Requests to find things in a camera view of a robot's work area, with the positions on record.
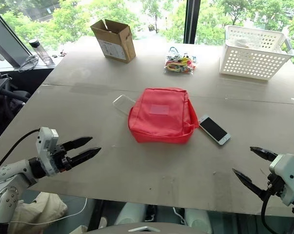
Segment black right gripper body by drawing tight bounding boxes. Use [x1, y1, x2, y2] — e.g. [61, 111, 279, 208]
[259, 174, 288, 199]

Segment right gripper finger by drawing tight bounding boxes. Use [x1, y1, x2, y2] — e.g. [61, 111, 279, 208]
[249, 146, 279, 162]
[232, 168, 269, 199]

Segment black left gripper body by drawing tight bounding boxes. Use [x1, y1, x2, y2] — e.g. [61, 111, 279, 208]
[49, 143, 74, 173]

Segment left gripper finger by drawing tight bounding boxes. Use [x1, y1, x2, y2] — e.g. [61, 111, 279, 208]
[63, 136, 94, 151]
[70, 146, 102, 168]

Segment clear phone case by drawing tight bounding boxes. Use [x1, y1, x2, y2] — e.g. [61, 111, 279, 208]
[112, 94, 138, 118]

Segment white smartphone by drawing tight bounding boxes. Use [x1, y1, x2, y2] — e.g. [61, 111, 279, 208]
[198, 114, 232, 146]

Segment beige cloth bag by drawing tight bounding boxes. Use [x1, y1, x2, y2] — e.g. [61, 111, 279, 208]
[8, 191, 68, 234]

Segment black table leg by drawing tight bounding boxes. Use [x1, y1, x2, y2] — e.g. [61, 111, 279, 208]
[87, 198, 106, 232]

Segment grey rounded leg shape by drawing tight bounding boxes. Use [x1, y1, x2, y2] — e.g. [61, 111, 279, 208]
[114, 201, 148, 226]
[183, 208, 213, 234]

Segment red fabric pouch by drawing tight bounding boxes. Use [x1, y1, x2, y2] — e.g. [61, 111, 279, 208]
[127, 87, 199, 144]

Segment black office chair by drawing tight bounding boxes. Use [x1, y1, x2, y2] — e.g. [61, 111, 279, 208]
[0, 58, 31, 147]

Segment small dark items on ledge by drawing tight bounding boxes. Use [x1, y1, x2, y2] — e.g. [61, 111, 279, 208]
[51, 49, 66, 59]

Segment white perforated plastic basket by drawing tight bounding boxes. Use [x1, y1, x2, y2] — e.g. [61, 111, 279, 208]
[218, 24, 294, 81]

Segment clear water bottle black cap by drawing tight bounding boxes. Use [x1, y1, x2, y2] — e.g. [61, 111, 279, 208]
[28, 39, 56, 66]

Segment open cardboard box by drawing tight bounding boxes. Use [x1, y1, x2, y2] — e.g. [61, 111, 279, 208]
[90, 19, 137, 64]

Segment grey monitor panel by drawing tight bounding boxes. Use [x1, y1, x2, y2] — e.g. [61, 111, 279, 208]
[0, 4, 32, 68]

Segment clear bag of colourful clips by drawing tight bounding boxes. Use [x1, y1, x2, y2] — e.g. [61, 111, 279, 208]
[164, 46, 198, 75]

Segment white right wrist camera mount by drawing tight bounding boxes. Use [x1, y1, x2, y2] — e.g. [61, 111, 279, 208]
[268, 153, 294, 207]

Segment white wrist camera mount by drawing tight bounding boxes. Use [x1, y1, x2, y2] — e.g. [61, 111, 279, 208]
[35, 126, 60, 176]
[268, 153, 294, 207]

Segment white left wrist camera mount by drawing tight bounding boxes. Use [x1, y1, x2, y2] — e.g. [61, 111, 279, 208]
[35, 126, 60, 176]

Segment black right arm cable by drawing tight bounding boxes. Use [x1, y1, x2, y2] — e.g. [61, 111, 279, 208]
[260, 181, 274, 234]

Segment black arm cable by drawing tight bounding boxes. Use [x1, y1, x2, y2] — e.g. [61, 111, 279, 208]
[260, 181, 274, 234]
[0, 128, 41, 175]

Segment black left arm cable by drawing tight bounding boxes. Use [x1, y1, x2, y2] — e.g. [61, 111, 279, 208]
[0, 128, 41, 175]

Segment thin white cable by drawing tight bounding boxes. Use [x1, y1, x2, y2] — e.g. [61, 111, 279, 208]
[9, 197, 89, 224]

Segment dark coiled cord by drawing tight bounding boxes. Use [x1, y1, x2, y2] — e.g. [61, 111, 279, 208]
[18, 54, 40, 73]

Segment black window frame post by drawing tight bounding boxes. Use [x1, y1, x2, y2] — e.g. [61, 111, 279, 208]
[184, 0, 199, 45]

